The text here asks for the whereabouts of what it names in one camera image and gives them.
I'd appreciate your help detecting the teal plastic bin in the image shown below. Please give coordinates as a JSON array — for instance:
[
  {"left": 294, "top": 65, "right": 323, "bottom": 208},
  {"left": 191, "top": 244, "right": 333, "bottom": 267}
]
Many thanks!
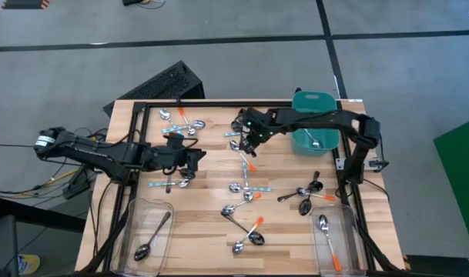
[{"left": 290, "top": 90, "right": 341, "bottom": 157}]

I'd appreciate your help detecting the black floor power box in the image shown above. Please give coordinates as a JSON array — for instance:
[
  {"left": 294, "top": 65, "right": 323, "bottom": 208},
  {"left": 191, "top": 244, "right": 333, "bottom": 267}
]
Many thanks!
[{"left": 62, "top": 167, "right": 92, "bottom": 200}]

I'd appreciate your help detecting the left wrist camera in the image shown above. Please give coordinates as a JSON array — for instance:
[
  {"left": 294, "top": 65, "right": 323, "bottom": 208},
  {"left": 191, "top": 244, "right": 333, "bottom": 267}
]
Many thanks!
[{"left": 165, "top": 132, "right": 186, "bottom": 151}]

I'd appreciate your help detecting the yellow cable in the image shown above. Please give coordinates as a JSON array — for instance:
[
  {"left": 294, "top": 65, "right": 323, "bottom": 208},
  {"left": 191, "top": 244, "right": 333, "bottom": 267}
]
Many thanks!
[{"left": 0, "top": 168, "right": 81, "bottom": 196}]

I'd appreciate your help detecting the green board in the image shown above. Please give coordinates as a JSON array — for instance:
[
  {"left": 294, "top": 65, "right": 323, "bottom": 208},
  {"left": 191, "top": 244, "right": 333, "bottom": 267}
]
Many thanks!
[{"left": 433, "top": 115, "right": 469, "bottom": 252}]

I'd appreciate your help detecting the clear plastic tray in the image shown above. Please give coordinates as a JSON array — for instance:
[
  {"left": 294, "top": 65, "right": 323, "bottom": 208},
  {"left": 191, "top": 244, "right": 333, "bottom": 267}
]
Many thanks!
[
  {"left": 118, "top": 198, "right": 176, "bottom": 276},
  {"left": 310, "top": 203, "right": 368, "bottom": 277}
]

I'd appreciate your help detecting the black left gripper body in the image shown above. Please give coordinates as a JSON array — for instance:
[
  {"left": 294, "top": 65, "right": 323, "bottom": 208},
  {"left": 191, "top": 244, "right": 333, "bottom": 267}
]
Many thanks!
[{"left": 143, "top": 145, "right": 192, "bottom": 175}]

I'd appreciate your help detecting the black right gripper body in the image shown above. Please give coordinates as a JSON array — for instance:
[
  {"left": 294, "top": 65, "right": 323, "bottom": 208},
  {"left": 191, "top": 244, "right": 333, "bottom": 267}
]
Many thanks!
[{"left": 243, "top": 107, "right": 276, "bottom": 146}]

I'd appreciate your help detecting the black device with cables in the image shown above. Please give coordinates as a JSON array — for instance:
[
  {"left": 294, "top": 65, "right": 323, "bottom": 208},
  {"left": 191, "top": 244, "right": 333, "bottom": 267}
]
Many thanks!
[{"left": 121, "top": 0, "right": 168, "bottom": 10}]

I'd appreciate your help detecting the yellow packet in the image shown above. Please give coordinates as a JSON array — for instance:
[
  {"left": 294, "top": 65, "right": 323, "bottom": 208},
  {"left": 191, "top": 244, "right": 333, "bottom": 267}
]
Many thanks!
[{"left": 17, "top": 253, "right": 41, "bottom": 276}]

